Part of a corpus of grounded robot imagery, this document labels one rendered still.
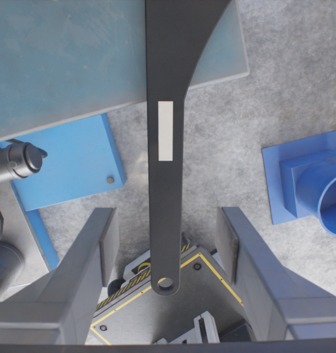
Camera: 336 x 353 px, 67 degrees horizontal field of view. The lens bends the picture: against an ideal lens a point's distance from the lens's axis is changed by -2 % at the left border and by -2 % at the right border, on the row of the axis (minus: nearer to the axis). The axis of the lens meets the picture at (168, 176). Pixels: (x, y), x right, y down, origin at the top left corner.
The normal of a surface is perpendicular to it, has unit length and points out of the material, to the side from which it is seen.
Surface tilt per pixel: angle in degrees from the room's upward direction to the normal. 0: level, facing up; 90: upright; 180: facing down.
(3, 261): 90
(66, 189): 0
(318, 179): 90
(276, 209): 0
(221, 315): 0
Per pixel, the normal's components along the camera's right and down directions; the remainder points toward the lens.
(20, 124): 0.03, 0.27
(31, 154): 0.97, -0.24
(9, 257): 0.78, -0.61
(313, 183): -0.89, -0.43
